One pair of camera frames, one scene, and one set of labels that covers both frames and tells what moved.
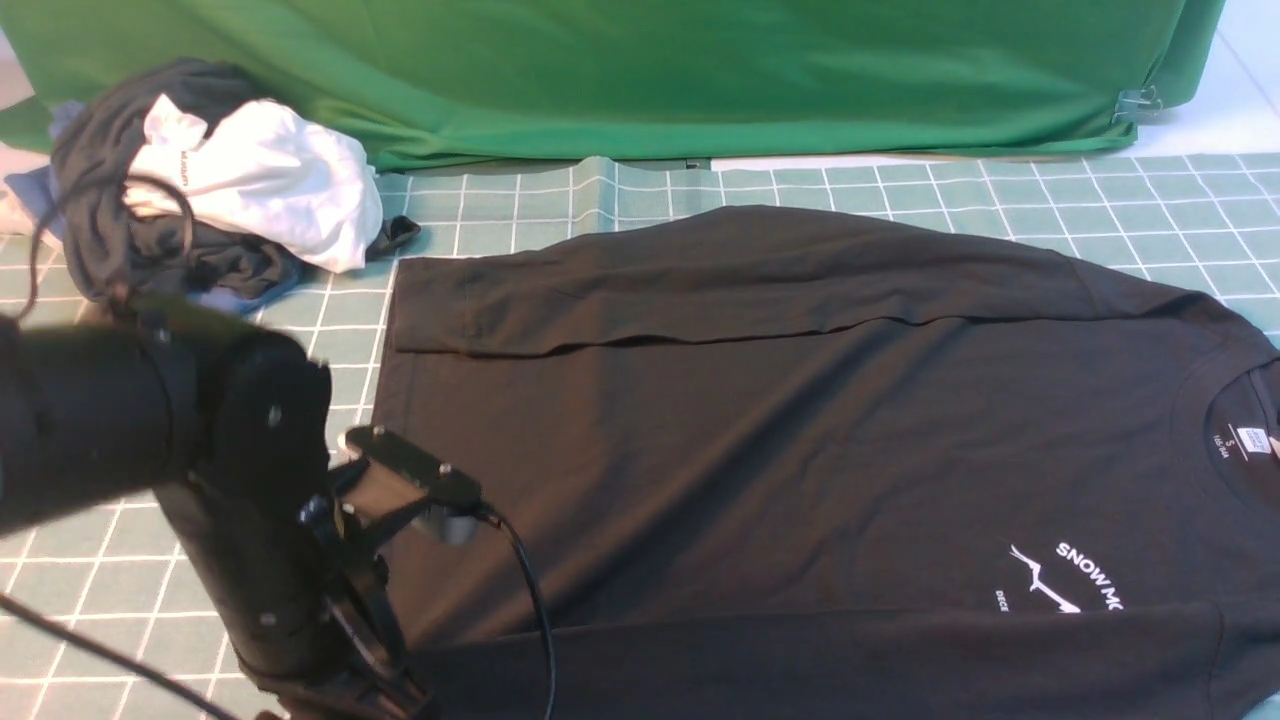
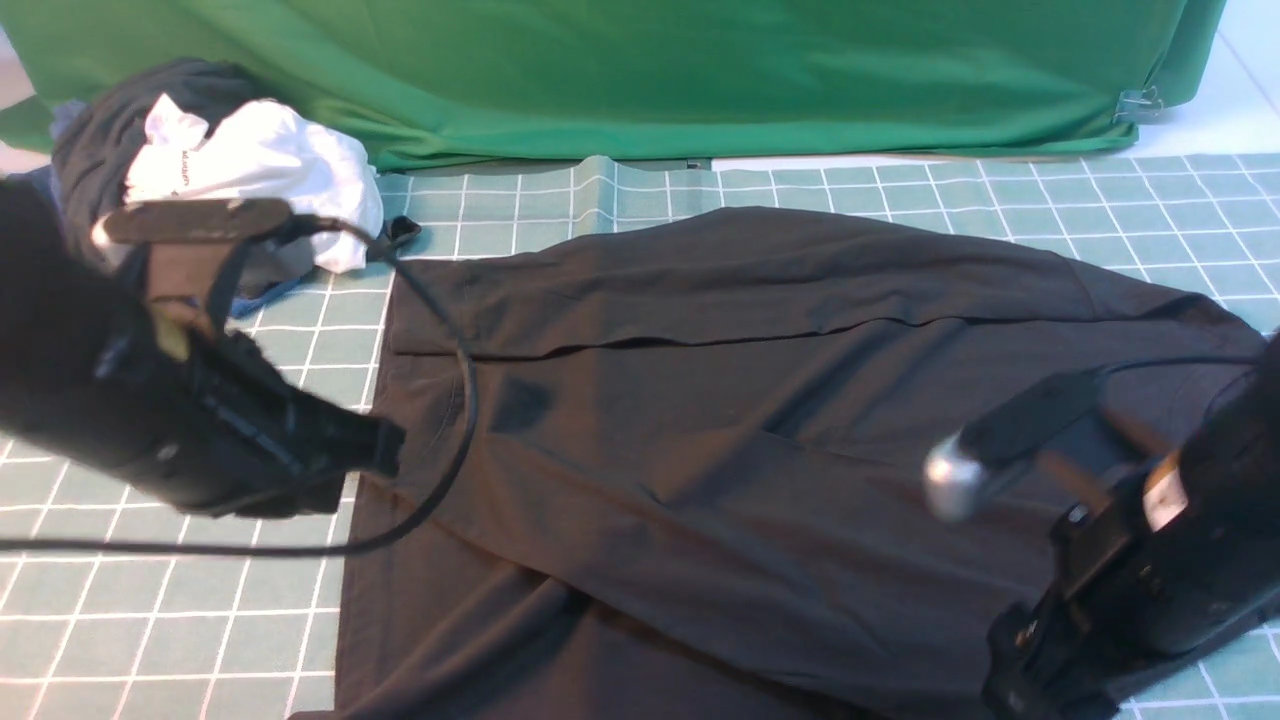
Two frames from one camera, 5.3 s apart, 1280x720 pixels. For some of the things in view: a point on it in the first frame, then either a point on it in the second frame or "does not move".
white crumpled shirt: x=268 y=171 does not move
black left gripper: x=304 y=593 -> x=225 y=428
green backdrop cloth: x=424 y=83 does not move
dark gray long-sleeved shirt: x=787 y=463 does not move
